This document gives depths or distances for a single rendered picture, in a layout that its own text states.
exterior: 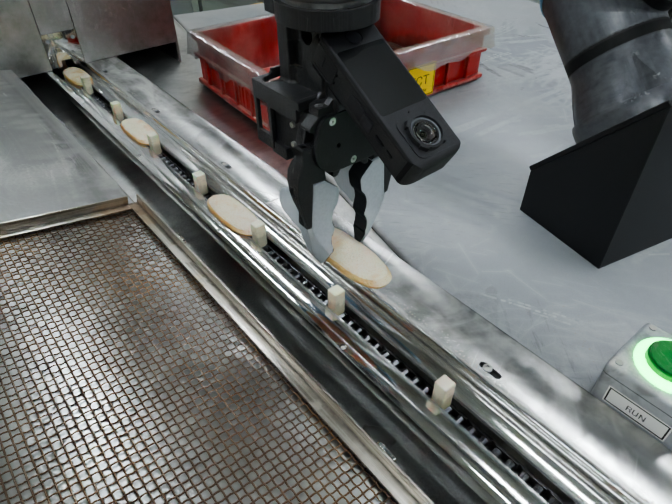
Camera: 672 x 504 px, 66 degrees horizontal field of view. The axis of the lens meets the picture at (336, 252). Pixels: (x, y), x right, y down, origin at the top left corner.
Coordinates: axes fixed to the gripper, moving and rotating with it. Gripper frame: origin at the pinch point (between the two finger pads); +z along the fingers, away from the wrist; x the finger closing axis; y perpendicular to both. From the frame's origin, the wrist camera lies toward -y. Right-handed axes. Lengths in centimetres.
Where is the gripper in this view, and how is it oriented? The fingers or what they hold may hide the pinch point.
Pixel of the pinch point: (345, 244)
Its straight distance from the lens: 45.8
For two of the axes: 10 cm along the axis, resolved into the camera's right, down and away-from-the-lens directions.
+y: -6.3, -5.0, 5.9
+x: -7.8, 4.1, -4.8
